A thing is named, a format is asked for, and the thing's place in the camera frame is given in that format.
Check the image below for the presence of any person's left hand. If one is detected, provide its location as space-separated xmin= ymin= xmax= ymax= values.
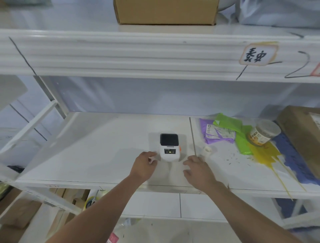
xmin=130 ymin=151 xmax=158 ymax=182

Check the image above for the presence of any person's right hand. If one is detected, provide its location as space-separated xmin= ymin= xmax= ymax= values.
xmin=183 ymin=155 xmax=219 ymax=194

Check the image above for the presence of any person's left forearm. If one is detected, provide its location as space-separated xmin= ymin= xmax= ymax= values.
xmin=46 ymin=175 xmax=144 ymax=243

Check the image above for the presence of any person's right forearm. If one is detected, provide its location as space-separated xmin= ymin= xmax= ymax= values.
xmin=204 ymin=181 xmax=304 ymax=243

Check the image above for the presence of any white label printer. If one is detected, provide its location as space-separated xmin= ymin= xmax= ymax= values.
xmin=159 ymin=133 xmax=181 ymax=162

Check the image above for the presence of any purple mailer bag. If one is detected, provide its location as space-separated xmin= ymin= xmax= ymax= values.
xmin=199 ymin=118 xmax=236 ymax=145

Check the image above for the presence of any green mailer bag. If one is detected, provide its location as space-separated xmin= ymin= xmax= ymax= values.
xmin=213 ymin=113 xmax=253 ymax=155

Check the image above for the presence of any yellow tape roll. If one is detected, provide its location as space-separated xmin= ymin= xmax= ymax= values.
xmin=84 ymin=196 xmax=98 ymax=210

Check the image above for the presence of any yellow plastic bag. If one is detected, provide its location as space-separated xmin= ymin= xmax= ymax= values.
xmin=247 ymin=140 xmax=307 ymax=201

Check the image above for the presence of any clear jar with yellow label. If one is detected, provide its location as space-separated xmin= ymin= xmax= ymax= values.
xmin=248 ymin=119 xmax=282 ymax=146

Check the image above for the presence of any white metal shelf rack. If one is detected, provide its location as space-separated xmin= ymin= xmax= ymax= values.
xmin=0 ymin=5 xmax=320 ymax=243

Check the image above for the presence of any blue plastic bag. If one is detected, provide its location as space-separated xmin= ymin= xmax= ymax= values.
xmin=271 ymin=121 xmax=320 ymax=186

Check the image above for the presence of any brown cardboard parcel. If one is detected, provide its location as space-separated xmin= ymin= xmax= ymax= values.
xmin=276 ymin=105 xmax=320 ymax=179

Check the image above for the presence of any orange-bordered shelf label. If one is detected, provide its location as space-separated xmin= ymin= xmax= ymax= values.
xmin=239 ymin=42 xmax=279 ymax=66

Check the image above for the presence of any open brown cardboard box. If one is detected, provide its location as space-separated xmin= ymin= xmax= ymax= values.
xmin=113 ymin=0 xmax=220 ymax=26

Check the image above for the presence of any white plastic parcel bag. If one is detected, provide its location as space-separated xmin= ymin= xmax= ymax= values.
xmin=236 ymin=0 xmax=320 ymax=28

